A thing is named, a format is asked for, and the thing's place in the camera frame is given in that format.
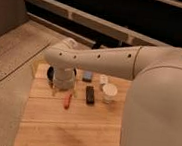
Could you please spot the dark ceramic bowl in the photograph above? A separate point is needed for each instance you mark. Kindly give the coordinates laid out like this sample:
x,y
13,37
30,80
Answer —
x,y
50,73

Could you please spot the white cup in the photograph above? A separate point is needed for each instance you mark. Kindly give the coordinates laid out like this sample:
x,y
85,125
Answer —
x,y
109,92

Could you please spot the wooden table board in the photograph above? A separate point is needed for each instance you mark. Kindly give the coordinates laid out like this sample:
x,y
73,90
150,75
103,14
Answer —
x,y
45,122

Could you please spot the white shelf rail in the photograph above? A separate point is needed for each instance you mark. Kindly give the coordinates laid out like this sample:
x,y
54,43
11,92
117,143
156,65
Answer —
x,y
96,23

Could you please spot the small white bottle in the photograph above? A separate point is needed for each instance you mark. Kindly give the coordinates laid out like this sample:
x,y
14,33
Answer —
x,y
103,80

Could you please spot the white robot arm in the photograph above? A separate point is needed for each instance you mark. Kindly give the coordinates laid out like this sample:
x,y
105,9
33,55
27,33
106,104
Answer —
x,y
153,105

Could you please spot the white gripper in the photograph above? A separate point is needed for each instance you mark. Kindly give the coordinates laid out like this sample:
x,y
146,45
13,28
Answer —
x,y
64,79

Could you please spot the yellow flat board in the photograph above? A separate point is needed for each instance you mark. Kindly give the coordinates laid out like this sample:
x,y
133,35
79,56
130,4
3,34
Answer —
x,y
39,69

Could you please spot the black rectangular block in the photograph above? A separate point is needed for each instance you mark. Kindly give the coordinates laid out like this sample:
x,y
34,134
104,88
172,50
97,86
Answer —
x,y
90,95

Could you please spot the blue grey sponge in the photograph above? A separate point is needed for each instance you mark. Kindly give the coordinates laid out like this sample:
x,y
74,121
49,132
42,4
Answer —
x,y
87,76

